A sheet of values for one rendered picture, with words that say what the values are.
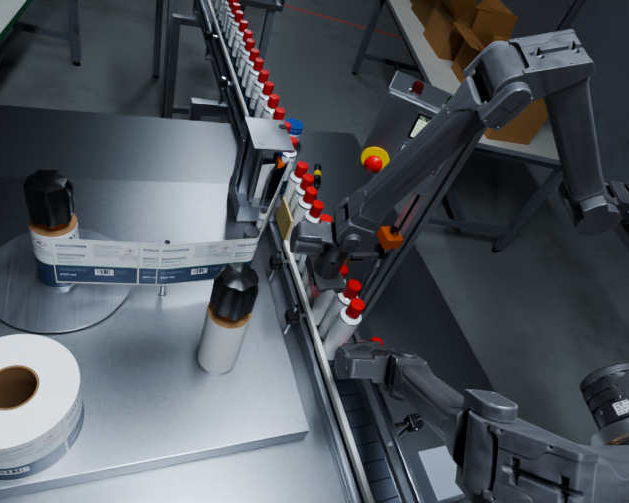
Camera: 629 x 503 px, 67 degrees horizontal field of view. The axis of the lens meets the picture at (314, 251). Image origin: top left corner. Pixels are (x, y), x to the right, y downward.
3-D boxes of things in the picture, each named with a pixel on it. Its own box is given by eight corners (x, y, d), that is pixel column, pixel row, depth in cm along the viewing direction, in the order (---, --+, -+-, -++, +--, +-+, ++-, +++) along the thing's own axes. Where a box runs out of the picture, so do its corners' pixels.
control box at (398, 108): (363, 146, 109) (397, 68, 96) (431, 176, 109) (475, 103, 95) (352, 168, 102) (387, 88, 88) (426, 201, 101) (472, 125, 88)
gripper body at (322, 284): (316, 294, 101) (326, 272, 96) (305, 257, 108) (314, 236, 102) (344, 292, 104) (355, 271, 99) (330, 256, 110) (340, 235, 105)
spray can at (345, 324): (316, 344, 118) (343, 295, 104) (334, 341, 120) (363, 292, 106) (323, 363, 115) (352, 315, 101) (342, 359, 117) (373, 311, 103)
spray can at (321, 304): (303, 316, 123) (326, 265, 108) (315, 306, 126) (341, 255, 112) (316, 330, 121) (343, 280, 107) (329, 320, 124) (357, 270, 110)
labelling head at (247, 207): (227, 189, 147) (242, 117, 129) (268, 190, 152) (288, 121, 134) (236, 221, 138) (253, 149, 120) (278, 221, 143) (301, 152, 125)
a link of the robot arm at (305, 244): (364, 240, 89) (359, 205, 94) (306, 232, 86) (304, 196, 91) (342, 272, 99) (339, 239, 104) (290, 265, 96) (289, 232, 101)
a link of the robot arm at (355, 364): (415, 401, 88) (420, 355, 89) (362, 402, 84) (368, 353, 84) (380, 384, 99) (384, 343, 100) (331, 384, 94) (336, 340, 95)
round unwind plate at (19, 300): (-11, 230, 113) (-12, 226, 112) (129, 229, 125) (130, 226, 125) (-30, 342, 95) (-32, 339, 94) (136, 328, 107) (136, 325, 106)
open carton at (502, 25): (429, 59, 296) (459, -2, 270) (501, 77, 311) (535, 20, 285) (452, 98, 267) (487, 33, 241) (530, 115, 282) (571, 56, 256)
